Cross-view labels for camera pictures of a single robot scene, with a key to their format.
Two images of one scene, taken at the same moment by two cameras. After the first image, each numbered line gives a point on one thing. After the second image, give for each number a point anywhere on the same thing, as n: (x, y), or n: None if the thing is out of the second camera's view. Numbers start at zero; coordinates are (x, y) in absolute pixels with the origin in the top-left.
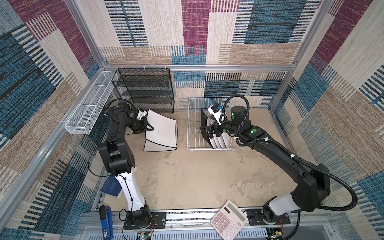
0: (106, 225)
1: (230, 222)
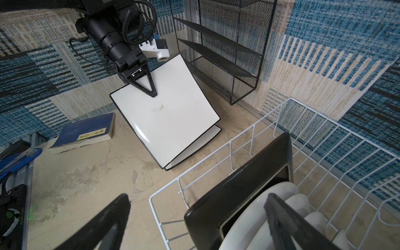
0: (14, 162)
1: None
